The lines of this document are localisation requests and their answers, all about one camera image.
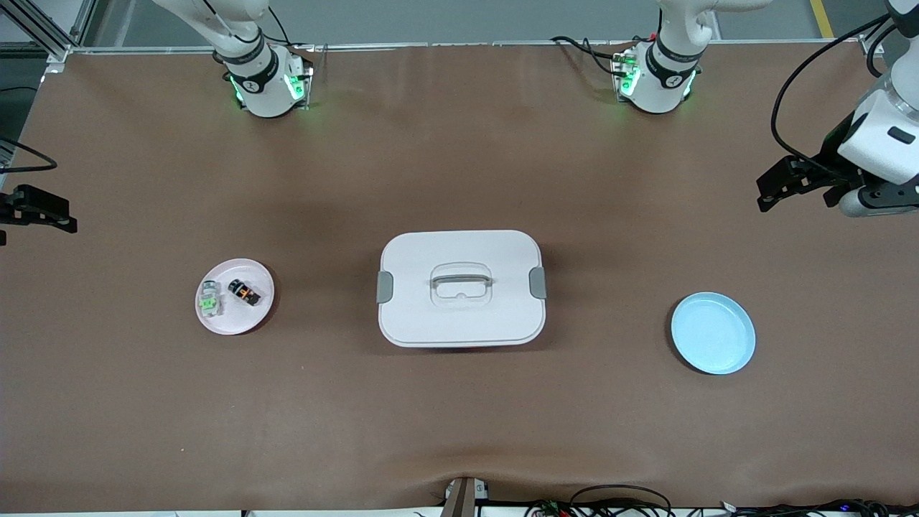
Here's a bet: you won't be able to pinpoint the orange and black switch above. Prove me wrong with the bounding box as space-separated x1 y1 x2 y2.
228 278 262 307

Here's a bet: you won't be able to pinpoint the light blue round plate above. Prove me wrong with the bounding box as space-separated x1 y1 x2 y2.
671 292 757 376

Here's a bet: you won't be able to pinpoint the pink round plate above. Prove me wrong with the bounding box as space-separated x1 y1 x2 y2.
195 258 276 336

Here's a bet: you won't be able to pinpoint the white lidded box grey clips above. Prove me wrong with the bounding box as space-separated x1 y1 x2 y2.
376 230 548 349

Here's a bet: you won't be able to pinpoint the brown table mat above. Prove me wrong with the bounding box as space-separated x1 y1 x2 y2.
0 42 919 512

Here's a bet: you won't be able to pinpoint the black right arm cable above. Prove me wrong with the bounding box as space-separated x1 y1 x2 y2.
0 136 58 174

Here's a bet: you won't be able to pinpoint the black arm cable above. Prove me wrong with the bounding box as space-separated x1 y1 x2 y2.
770 14 895 173
0 136 58 174

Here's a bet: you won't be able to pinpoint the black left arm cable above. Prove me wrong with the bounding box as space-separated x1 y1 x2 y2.
770 14 895 173

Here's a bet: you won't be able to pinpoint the aluminium frame profile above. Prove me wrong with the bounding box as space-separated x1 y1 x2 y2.
859 0 907 58
0 0 98 62

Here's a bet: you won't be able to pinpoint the black base cable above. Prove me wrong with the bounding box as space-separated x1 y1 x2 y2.
551 34 625 76

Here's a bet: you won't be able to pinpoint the black cable bundle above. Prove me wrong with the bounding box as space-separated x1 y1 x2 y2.
718 498 919 517

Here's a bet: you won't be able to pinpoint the black looped cable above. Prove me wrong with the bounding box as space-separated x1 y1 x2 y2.
569 485 673 517

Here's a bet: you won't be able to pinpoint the metal table edge bracket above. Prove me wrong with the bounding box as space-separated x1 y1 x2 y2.
440 476 490 517

